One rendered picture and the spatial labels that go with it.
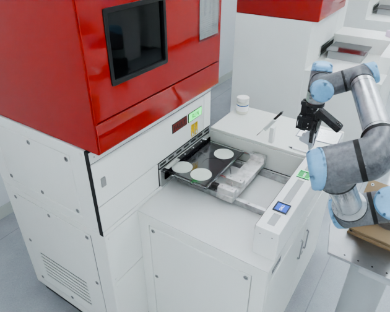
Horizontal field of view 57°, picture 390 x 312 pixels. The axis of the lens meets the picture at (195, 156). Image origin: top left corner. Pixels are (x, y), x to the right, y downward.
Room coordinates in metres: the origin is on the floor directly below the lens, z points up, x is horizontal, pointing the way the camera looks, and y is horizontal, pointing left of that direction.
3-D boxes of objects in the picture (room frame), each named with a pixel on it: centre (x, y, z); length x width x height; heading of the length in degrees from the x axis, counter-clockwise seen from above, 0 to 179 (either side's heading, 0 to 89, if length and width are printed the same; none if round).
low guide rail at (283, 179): (1.53, -0.28, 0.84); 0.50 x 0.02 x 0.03; 57
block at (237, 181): (1.34, -0.19, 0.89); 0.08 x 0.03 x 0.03; 57
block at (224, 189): (1.27, -0.14, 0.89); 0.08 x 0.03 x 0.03; 57
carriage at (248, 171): (1.40, -0.23, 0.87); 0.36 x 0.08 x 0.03; 147
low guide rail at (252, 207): (1.31, -0.13, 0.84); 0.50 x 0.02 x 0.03; 57
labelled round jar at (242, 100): (1.92, -0.27, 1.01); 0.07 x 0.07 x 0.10
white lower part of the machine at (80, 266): (1.59, 0.43, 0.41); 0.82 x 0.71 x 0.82; 147
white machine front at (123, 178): (1.40, 0.15, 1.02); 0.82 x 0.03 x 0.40; 147
